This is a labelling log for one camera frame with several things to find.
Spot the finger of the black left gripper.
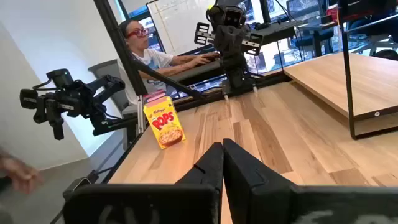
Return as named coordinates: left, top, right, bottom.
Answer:
left=241, top=32, right=264, bottom=56
left=194, top=21, right=215, bottom=47

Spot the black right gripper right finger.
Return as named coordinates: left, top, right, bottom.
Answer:
left=222, top=138, right=398, bottom=224

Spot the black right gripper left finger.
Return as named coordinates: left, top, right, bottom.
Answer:
left=63, top=142, right=224, bottom=224

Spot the pink Raisin Bran cereal box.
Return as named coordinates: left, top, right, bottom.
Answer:
left=142, top=89, right=168, bottom=103

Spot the yellow Corn Pops cereal box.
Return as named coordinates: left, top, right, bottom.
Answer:
left=142, top=95, right=187, bottom=150

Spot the black office desk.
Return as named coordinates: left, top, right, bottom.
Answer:
left=169, top=20, right=304, bottom=83

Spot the white whiteboard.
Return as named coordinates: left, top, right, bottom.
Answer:
left=147, top=0, right=218, bottom=56

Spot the person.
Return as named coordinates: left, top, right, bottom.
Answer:
left=119, top=18, right=220, bottom=94

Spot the grey office chair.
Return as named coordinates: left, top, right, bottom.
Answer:
left=88, top=58, right=139, bottom=116

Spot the person's hand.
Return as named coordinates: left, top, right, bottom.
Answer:
left=0, top=149, right=44, bottom=195

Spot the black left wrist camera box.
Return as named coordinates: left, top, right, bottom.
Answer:
left=223, top=6, right=246, bottom=28

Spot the black diagonal frame brace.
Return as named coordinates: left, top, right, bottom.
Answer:
left=133, top=58, right=208, bottom=100

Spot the black metal frame post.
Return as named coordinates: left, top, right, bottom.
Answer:
left=93, top=0, right=149, bottom=97

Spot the silver aluminium frame leg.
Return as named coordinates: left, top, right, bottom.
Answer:
left=136, top=95, right=147, bottom=134

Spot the wooden shelf with black frame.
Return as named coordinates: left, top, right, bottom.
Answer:
left=283, top=0, right=398, bottom=141

